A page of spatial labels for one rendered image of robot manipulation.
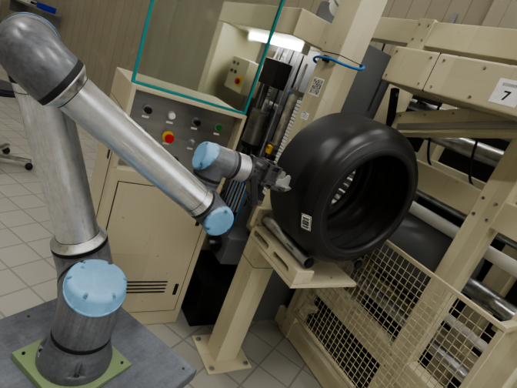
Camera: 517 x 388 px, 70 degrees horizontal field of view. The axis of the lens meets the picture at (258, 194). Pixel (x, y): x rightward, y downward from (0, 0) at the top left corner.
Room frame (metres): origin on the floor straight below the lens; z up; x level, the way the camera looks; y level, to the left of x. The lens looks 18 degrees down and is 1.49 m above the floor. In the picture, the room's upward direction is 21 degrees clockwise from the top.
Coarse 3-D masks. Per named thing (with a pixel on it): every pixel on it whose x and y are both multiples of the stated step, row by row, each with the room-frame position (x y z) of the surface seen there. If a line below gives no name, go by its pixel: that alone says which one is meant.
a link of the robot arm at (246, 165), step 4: (240, 152) 1.14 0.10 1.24; (244, 156) 1.12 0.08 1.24; (248, 156) 1.15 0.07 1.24; (244, 160) 1.11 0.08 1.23; (248, 160) 1.13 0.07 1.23; (244, 164) 1.11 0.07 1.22; (248, 164) 1.12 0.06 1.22; (240, 168) 1.09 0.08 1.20; (244, 168) 1.10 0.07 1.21; (248, 168) 1.11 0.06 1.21; (240, 172) 1.10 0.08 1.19; (244, 172) 1.10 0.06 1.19; (248, 172) 1.11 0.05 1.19; (236, 176) 1.10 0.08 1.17; (240, 176) 1.10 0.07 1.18; (244, 176) 1.11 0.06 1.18; (236, 180) 1.12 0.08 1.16; (240, 180) 1.12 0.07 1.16; (244, 180) 1.12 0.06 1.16
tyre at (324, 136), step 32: (320, 128) 1.37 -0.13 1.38; (352, 128) 1.32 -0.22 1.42; (384, 128) 1.36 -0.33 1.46; (288, 160) 1.34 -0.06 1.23; (320, 160) 1.24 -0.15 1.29; (352, 160) 1.24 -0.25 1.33; (384, 160) 1.65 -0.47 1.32; (416, 160) 1.46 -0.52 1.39; (288, 192) 1.28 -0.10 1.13; (320, 192) 1.21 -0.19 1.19; (352, 192) 1.69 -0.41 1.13; (384, 192) 1.64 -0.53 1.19; (288, 224) 1.30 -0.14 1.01; (320, 224) 1.23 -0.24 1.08; (352, 224) 1.63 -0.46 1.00; (384, 224) 1.56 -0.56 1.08; (320, 256) 1.31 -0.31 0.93; (352, 256) 1.38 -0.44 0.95
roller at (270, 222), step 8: (272, 224) 1.50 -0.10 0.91; (272, 232) 1.48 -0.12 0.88; (280, 232) 1.44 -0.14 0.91; (280, 240) 1.42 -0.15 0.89; (288, 240) 1.39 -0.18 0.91; (288, 248) 1.37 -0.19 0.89; (296, 248) 1.34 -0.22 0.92; (296, 256) 1.32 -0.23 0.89; (304, 256) 1.30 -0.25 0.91; (304, 264) 1.28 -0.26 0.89; (312, 264) 1.29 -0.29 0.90
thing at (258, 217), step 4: (256, 208) 1.55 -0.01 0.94; (260, 208) 1.54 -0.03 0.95; (264, 208) 1.55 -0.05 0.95; (268, 208) 1.57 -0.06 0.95; (256, 212) 1.54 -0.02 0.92; (260, 212) 1.54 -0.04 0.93; (264, 212) 1.55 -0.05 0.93; (268, 212) 1.56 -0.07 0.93; (272, 212) 1.58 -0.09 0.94; (256, 216) 1.53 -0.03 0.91; (260, 216) 1.54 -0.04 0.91; (264, 216) 1.55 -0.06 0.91; (272, 216) 1.58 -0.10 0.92; (252, 220) 1.54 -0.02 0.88; (256, 220) 1.53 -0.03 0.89; (260, 220) 1.55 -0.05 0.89; (276, 220) 1.60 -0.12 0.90; (252, 224) 1.53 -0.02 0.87; (256, 224) 1.54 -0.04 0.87; (260, 224) 1.55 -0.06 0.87; (264, 224) 1.56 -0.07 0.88
